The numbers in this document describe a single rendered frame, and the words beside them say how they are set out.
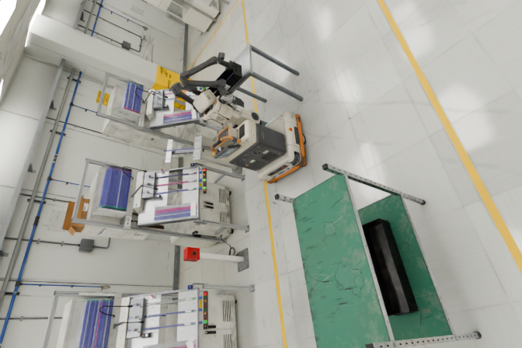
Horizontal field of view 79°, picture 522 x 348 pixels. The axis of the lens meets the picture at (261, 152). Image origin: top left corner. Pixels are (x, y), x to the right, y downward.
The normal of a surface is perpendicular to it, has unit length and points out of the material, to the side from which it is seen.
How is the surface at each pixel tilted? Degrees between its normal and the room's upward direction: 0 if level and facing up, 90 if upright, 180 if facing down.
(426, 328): 0
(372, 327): 0
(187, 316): 47
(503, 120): 0
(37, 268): 90
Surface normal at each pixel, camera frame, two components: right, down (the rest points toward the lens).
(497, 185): -0.78, -0.27
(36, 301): 0.61, -0.48
